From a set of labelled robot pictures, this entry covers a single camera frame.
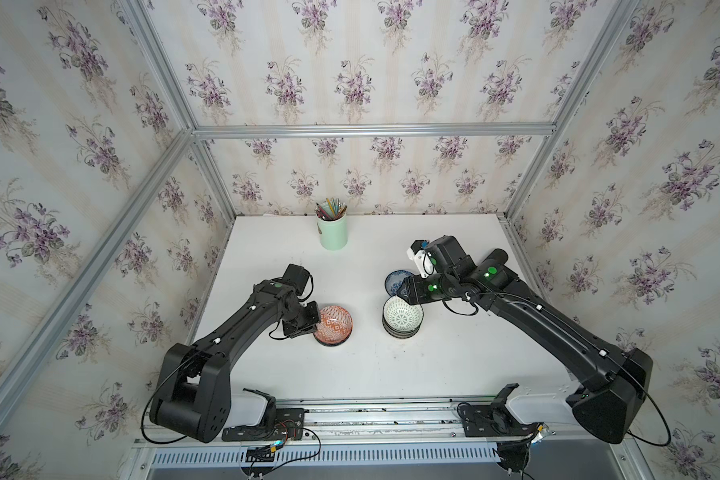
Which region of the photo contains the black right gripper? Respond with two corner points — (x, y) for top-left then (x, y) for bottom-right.
(391, 273), (458, 305)

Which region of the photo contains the blue rose bowl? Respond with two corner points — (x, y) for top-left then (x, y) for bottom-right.
(384, 270), (413, 297)

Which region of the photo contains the orange patterned bowl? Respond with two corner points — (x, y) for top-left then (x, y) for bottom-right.
(313, 305), (353, 340)

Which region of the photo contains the white green patterned bowl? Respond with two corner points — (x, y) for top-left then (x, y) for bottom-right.
(382, 296), (424, 330)

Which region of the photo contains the blue floral swirl bowl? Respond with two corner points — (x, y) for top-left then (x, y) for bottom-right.
(313, 334), (350, 347)

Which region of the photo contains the dark navy petal bowl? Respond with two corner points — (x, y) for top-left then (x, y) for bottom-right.
(382, 323), (420, 339)

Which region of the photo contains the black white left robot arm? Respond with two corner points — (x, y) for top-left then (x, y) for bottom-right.
(142, 264), (320, 443)

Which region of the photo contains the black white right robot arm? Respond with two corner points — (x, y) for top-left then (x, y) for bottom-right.
(397, 235), (653, 444)

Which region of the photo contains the mint green cup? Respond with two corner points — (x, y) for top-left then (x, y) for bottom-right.
(317, 216), (348, 251)

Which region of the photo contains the colourful sticks bundle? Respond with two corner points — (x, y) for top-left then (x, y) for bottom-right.
(314, 197), (347, 222)

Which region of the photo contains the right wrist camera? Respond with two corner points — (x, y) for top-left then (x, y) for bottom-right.
(407, 240), (436, 278)

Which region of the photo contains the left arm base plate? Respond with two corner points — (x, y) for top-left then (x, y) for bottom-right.
(221, 389), (306, 442)

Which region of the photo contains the aluminium front rail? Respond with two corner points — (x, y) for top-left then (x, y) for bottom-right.
(131, 395), (613, 448)

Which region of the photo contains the white slotted cable duct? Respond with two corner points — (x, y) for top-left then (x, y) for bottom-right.
(149, 442), (500, 470)

